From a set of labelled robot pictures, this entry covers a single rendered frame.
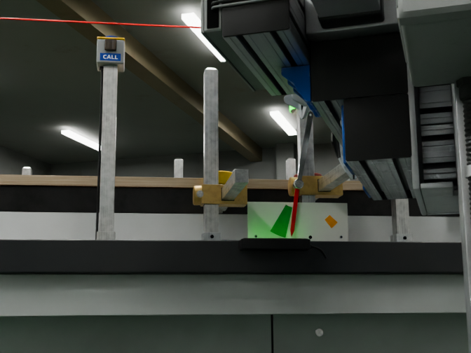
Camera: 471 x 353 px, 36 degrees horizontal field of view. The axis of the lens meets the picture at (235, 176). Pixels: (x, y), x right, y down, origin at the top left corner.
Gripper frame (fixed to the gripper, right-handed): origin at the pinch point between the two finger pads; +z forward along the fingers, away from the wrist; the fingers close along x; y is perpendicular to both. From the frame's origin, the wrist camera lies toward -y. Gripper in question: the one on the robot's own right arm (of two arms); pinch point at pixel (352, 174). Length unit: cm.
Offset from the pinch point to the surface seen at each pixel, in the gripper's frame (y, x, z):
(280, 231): -24.3, -11.8, 10.1
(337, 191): -24.4, 3.5, -0.4
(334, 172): -8.9, -1.5, -2.1
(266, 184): -45.6, -11.1, -5.9
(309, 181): -24.3, -3.9, -3.0
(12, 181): -46, -81, -6
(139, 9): -484, -49, -253
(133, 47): -553, -54, -242
